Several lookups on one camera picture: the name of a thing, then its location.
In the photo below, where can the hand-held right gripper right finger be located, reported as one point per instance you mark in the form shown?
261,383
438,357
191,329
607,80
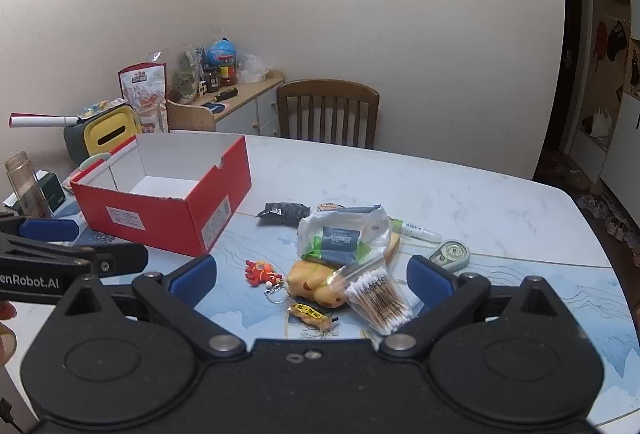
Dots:
430,282

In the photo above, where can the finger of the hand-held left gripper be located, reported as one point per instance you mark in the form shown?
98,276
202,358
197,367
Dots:
47,229
120,259

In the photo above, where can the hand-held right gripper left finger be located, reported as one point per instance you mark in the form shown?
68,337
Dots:
192,275

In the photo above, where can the mint correction tape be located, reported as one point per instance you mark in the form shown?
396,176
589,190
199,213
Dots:
450,255

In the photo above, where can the red shoe box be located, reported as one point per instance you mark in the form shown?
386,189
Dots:
150,219

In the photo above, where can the bread slice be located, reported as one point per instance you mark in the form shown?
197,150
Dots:
392,247

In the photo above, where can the pink snack packet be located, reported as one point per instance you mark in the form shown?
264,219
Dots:
417,229

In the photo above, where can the bag of cotton swabs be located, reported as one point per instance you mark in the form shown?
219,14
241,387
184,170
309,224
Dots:
375,299

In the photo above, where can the wet wipes pack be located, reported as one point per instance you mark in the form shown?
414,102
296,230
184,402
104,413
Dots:
340,239

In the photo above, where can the black snack packet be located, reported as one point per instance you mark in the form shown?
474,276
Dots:
285,213

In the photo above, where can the yellow capybara toy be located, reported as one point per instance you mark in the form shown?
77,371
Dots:
310,282

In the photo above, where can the small yellow snack packet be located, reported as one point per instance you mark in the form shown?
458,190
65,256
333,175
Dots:
307,313

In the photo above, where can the person's left hand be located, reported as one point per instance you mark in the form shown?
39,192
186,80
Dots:
6,344

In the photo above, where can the dark green box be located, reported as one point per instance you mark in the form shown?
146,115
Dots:
52,191

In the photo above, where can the clear water bottle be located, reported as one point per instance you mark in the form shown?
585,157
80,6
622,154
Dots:
27,189

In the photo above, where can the mint green cup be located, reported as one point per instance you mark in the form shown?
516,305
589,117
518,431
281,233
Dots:
95,158

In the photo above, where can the white rod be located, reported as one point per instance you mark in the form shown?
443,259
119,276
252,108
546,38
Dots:
40,120

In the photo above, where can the yellow grey tissue box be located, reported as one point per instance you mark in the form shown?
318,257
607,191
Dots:
107,133

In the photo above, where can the colourful blister pack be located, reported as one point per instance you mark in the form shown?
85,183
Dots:
100,107

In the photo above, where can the clear glass tumbler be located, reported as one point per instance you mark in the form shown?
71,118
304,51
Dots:
152,119

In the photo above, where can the blue mouse pad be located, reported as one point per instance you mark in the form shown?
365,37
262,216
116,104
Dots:
210,107

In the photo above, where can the red white snack bag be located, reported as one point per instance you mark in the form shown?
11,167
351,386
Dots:
142,87

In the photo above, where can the black yellow screwdriver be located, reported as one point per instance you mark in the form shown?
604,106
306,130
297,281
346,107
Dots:
227,94

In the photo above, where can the wooden top cabinet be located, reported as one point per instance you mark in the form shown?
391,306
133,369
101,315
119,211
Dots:
247,95

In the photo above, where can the puzzle cube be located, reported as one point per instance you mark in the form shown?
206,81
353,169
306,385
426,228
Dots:
201,87

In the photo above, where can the bag of dried plants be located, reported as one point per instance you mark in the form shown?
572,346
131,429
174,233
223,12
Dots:
185,79

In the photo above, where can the row of shoes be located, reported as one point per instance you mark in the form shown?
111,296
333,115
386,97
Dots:
612,224

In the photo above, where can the dark sauce jar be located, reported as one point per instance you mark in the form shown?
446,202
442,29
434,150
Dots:
211,79

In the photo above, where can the red sauce jar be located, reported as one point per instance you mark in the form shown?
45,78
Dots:
227,73

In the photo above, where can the clear plastic bag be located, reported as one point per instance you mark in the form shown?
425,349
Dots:
252,69

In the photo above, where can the brown wooden chair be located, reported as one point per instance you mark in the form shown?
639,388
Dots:
327,89

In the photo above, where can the small blue globe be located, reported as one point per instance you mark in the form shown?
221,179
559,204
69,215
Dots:
221,52

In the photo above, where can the white plastic bag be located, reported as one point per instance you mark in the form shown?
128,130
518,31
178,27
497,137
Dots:
601,123

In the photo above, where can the low white cabinet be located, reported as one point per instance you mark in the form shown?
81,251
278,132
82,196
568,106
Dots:
622,149

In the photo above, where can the dark wooden door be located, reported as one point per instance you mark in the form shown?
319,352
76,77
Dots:
572,64

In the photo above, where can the hanging red cloth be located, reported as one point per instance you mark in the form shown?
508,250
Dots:
601,47

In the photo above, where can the hanging dark bag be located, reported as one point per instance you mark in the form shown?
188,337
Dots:
617,39

